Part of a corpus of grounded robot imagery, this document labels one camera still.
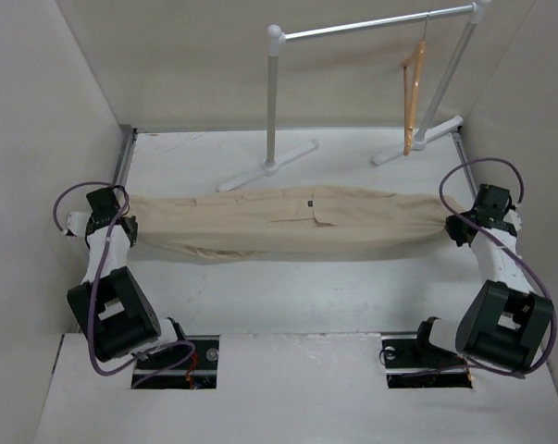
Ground wooden clothes hanger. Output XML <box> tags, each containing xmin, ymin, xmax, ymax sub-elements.
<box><xmin>401</xmin><ymin>13</ymin><xmax>431</xmax><ymax>156</ymax></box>

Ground beige trousers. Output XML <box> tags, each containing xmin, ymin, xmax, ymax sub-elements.
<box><xmin>130</xmin><ymin>185</ymin><xmax>449</xmax><ymax>260</ymax></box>

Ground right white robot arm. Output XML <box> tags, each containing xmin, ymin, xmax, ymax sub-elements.
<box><xmin>411</xmin><ymin>184</ymin><xmax>554</xmax><ymax>376</ymax></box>

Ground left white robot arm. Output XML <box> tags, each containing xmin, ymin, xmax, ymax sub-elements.
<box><xmin>60</xmin><ymin>182</ymin><xmax>190</xmax><ymax>369</ymax></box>

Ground white and silver clothes rack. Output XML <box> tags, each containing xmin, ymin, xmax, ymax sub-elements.
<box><xmin>217</xmin><ymin>1</ymin><xmax>490</xmax><ymax>191</ymax></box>

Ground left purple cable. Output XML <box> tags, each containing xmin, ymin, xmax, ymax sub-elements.
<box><xmin>51</xmin><ymin>182</ymin><xmax>197</xmax><ymax>389</ymax></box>

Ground purple cable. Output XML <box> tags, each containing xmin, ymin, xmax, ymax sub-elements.
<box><xmin>51</xmin><ymin>182</ymin><xmax>197</xmax><ymax>389</ymax></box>
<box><xmin>439</xmin><ymin>157</ymin><xmax>558</xmax><ymax>379</ymax></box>

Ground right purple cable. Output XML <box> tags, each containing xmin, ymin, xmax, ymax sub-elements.
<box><xmin>439</xmin><ymin>157</ymin><xmax>558</xmax><ymax>379</ymax></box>

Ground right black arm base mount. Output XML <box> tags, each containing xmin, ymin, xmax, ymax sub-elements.
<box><xmin>378</xmin><ymin>333</ymin><xmax>473</xmax><ymax>389</ymax></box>

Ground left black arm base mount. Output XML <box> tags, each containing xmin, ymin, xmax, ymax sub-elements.
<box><xmin>130</xmin><ymin>336</ymin><xmax>220</xmax><ymax>390</ymax></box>

